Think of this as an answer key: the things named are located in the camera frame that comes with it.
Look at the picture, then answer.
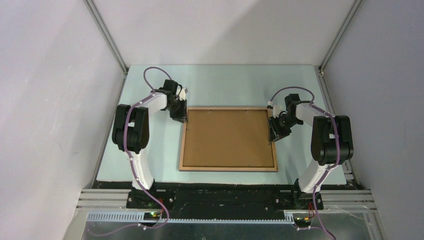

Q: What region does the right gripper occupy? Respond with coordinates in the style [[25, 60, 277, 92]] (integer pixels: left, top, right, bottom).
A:
[[268, 114, 302, 143]]

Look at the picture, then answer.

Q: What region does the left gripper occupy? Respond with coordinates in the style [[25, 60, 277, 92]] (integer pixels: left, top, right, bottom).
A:
[[165, 98, 188, 124]]

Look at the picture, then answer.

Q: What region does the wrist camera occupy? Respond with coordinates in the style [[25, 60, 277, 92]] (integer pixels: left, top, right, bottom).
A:
[[178, 87, 188, 101], [267, 101, 284, 118]]

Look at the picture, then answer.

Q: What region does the brown backing board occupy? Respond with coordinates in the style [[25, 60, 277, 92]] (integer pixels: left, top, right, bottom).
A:
[[182, 109, 275, 168]]

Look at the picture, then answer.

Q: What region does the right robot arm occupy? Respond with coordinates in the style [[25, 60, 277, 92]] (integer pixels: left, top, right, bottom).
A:
[[267, 94, 354, 209]]

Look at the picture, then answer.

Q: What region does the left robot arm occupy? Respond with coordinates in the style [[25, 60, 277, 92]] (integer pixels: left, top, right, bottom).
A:
[[111, 79, 188, 208]]

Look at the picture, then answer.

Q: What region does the wooden picture frame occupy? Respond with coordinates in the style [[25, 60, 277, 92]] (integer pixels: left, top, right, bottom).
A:
[[178, 106, 279, 173]]

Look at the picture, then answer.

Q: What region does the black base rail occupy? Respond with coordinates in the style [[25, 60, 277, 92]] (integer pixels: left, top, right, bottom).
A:
[[92, 180, 329, 221]]

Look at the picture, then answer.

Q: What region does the aluminium base frame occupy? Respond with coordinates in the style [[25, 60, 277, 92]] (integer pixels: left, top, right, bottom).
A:
[[64, 189, 387, 240]]

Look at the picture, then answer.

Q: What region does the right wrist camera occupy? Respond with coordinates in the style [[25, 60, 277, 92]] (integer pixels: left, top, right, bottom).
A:
[[267, 101, 284, 118]]

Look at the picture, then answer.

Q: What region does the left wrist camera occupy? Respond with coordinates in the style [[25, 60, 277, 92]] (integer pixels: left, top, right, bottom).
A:
[[178, 87, 188, 101]]

